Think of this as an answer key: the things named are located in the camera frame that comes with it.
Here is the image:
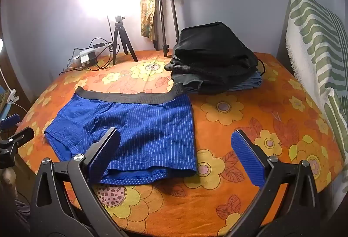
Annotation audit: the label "blue striped pants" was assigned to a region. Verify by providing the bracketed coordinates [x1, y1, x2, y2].
[44, 83, 197, 186]

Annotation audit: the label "white cable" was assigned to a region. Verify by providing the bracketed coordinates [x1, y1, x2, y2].
[0, 64, 29, 111]

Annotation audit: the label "white power strip with cables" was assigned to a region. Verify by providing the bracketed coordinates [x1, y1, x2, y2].
[63, 38, 116, 72]

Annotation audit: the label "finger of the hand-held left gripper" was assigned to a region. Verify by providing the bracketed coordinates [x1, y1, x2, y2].
[0, 127, 35, 169]
[0, 113, 21, 130]

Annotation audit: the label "orange floral bedsheet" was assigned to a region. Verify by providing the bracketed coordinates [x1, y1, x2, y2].
[15, 49, 344, 237]

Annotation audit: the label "person's left hand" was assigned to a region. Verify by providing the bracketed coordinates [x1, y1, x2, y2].
[0, 168, 17, 199]

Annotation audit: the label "white clip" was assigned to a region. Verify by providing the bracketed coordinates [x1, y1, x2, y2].
[5, 89, 20, 105]

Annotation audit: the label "small black tripod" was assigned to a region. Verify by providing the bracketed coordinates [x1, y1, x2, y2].
[107, 15, 139, 66]

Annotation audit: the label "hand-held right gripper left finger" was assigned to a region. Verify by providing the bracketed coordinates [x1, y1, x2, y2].
[29, 127, 129, 237]

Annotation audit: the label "black folded garment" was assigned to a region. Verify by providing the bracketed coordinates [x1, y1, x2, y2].
[173, 21, 259, 70]

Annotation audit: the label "grey-blue folded garment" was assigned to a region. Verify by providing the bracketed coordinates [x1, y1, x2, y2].
[172, 70, 263, 95]

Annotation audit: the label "green striped white blanket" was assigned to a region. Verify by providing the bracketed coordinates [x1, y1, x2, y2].
[284, 0, 348, 201]

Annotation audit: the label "tall black tripod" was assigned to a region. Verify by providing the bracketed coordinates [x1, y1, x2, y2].
[150, 0, 180, 58]

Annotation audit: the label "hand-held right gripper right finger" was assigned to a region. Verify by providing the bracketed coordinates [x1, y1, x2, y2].
[231, 129, 322, 237]

